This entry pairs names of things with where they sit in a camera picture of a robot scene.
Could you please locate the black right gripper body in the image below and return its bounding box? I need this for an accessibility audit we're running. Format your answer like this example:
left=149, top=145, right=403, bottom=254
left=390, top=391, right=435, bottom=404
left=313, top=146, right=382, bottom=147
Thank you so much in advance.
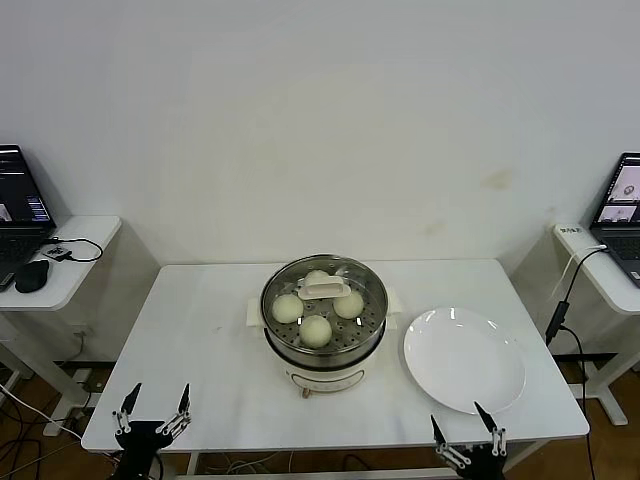
left=447, top=443, right=507, bottom=480

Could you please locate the black cable with adapter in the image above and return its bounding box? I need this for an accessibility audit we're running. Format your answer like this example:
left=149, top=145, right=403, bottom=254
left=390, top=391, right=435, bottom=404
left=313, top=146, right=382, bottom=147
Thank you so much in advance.
left=543, top=247, right=609, bottom=386

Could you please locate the stainless steel steamer basket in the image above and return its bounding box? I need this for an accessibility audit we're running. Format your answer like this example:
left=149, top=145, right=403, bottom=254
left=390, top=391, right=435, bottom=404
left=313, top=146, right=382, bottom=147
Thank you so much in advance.
left=258, top=253, right=389, bottom=366

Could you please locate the round glass pot lid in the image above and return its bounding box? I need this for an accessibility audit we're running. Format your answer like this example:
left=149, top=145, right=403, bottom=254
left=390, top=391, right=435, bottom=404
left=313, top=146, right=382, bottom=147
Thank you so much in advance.
left=260, top=253, right=388, bottom=349

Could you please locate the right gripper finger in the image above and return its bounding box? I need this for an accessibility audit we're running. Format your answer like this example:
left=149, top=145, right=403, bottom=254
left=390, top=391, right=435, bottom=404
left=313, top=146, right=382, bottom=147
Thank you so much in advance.
left=429, top=413, right=470, bottom=470
left=472, top=400, right=509, bottom=457

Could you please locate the white side table with mouse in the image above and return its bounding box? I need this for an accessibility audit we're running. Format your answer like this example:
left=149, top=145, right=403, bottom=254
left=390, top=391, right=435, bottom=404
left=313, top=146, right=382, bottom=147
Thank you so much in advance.
left=0, top=215, right=122, bottom=436

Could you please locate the white side table with strip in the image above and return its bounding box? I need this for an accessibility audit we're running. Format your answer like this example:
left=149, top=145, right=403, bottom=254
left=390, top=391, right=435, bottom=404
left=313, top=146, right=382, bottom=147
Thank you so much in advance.
left=552, top=223, right=640, bottom=426

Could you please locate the black laptop with dark screen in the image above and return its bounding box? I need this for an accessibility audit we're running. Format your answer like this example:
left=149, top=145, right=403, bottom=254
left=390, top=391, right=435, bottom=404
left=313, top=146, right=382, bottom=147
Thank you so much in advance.
left=0, top=144, right=56, bottom=264

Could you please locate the cream electric cooker base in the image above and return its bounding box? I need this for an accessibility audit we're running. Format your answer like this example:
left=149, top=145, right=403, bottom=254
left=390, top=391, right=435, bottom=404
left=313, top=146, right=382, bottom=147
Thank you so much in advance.
left=244, top=289, right=403, bottom=401

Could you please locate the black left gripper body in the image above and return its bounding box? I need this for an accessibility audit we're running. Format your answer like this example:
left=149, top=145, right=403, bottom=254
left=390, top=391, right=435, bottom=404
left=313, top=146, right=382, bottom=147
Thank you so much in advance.
left=115, top=421, right=174, bottom=480

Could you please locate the black looped device cable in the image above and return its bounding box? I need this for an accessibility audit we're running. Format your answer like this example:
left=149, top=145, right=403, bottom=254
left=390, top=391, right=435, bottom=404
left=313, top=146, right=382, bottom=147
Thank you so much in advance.
left=42, top=236, right=103, bottom=264

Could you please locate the white main table frame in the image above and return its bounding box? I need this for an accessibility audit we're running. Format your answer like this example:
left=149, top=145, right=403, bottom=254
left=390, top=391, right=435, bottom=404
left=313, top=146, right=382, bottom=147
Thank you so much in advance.
left=187, top=439, right=496, bottom=480

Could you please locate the white charging cable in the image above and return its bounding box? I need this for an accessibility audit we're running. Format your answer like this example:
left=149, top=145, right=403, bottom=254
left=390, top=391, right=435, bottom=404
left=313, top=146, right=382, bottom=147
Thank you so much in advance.
left=549, top=243, right=608, bottom=301

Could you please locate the round white plate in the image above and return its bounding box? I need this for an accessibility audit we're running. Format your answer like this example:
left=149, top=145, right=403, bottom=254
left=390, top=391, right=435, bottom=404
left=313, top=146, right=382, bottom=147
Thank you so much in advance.
left=403, top=305, right=527, bottom=415

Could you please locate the grey laptop with bright windows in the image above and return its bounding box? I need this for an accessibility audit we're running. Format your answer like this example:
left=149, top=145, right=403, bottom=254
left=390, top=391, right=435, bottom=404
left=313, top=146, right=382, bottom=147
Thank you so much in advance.
left=588, top=152, right=640, bottom=289

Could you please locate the black computer mouse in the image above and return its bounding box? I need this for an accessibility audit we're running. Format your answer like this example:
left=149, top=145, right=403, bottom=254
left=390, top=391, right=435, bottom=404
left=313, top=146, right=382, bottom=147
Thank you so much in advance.
left=13, top=260, right=52, bottom=294

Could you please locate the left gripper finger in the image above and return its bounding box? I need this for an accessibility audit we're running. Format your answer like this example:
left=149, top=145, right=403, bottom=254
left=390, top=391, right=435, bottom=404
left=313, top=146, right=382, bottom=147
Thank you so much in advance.
left=158, top=382, right=195, bottom=437
left=111, top=382, right=143, bottom=439

